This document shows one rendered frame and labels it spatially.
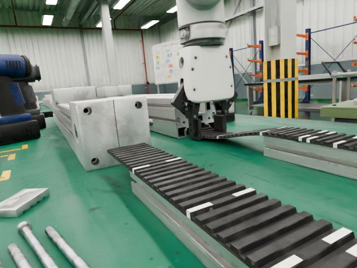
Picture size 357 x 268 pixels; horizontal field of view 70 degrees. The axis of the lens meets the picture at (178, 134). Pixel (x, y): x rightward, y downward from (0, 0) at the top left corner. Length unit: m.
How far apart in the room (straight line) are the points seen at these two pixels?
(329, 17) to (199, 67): 8.72
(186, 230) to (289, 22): 3.68
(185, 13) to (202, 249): 0.39
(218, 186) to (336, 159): 0.17
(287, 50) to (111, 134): 3.43
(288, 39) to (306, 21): 5.80
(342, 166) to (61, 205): 0.29
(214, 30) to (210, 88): 0.10
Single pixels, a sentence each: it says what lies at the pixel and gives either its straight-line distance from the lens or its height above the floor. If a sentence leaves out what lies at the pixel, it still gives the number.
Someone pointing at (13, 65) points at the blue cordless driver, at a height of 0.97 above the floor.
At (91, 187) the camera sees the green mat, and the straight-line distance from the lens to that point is 0.32.
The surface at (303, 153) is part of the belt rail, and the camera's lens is 0.34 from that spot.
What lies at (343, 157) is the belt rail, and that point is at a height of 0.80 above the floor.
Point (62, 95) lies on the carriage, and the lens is 0.77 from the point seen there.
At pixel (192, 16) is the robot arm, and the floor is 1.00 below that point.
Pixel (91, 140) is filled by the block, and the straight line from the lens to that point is 0.37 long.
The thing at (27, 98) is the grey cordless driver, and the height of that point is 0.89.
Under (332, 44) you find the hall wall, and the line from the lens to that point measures 8.98.
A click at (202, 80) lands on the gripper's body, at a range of 0.46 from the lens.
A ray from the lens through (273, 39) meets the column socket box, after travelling 3.78.
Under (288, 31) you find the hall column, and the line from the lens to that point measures 3.75.
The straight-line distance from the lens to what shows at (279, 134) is 0.34.
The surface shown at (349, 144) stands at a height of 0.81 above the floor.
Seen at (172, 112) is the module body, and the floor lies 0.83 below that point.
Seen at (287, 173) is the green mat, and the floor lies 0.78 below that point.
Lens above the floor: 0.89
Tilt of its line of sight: 11 degrees down
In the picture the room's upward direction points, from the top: 5 degrees counter-clockwise
